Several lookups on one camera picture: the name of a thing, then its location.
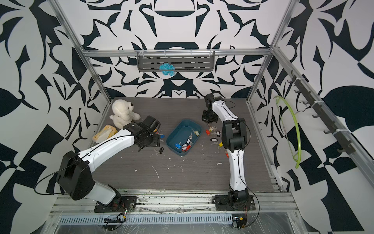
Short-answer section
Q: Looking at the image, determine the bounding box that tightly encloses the white teddy bear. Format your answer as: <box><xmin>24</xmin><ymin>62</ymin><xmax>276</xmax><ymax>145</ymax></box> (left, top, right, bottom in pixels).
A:
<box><xmin>110</xmin><ymin>99</ymin><xmax>141</xmax><ymax>130</ymax></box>

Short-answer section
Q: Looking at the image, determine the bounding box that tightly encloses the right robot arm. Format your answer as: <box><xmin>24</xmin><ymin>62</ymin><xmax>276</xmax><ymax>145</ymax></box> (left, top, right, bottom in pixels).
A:
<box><xmin>202</xmin><ymin>94</ymin><xmax>249</xmax><ymax>205</ymax></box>

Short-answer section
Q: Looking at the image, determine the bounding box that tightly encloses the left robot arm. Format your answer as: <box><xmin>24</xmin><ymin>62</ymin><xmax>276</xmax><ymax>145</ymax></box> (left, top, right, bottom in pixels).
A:
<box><xmin>56</xmin><ymin>116</ymin><xmax>161</xmax><ymax>208</ymax></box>

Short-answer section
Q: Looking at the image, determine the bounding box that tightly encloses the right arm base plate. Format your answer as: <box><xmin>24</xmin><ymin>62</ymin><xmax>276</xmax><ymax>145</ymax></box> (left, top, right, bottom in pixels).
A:
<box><xmin>212</xmin><ymin>195</ymin><xmax>257</xmax><ymax>211</ymax></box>

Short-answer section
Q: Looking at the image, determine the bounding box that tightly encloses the yellow tissue pack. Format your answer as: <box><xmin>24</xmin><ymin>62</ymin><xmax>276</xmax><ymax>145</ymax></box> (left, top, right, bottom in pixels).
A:
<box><xmin>93</xmin><ymin>125</ymin><xmax>118</xmax><ymax>143</ymax></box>

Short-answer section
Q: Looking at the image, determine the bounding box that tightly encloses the grey slotted wall shelf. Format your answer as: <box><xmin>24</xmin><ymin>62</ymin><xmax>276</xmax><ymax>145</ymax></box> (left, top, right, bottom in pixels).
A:
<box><xmin>136</xmin><ymin>50</ymin><xmax>215</xmax><ymax>72</ymax></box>

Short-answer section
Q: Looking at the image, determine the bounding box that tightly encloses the white cable duct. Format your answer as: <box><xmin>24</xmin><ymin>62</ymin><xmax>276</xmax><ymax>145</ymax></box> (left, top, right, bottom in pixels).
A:
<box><xmin>58</xmin><ymin>214</ymin><xmax>233</xmax><ymax>226</ymax></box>

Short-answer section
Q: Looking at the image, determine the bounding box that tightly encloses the dark black tag key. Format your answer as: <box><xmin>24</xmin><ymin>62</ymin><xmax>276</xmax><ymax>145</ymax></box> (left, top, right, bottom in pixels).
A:
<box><xmin>156</xmin><ymin>147</ymin><xmax>164</xmax><ymax>156</ymax></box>

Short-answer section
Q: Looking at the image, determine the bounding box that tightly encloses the dark wall hook rail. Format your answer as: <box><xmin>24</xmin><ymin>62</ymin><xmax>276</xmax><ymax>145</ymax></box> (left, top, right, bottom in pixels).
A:
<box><xmin>289</xmin><ymin>70</ymin><xmax>356</xmax><ymax>155</ymax></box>

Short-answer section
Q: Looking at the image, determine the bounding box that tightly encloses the teal storage box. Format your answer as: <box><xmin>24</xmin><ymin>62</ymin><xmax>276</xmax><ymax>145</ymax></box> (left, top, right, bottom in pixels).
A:
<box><xmin>166</xmin><ymin>119</ymin><xmax>202</xmax><ymax>157</ymax></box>

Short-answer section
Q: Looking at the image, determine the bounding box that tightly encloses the green hoop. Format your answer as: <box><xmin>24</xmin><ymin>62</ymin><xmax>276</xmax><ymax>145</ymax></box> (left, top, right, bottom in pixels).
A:
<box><xmin>274</xmin><ymin>96</ymin><xmax>302</xmax><ymax>169</ymax></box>

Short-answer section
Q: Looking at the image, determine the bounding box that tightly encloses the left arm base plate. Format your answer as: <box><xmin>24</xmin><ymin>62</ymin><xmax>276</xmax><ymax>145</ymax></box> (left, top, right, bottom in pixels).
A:
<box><xmin>94</xmin><ymin>196</ymin><xmax>137</xmax><ymax>213</ymax></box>

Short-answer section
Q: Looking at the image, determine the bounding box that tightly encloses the teal scrunchie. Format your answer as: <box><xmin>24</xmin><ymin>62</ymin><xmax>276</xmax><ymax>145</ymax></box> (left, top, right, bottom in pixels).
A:
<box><xmin>159</xmin><ymin>63</ymin><xmax>175</xmax><ymax>76</ymax></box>

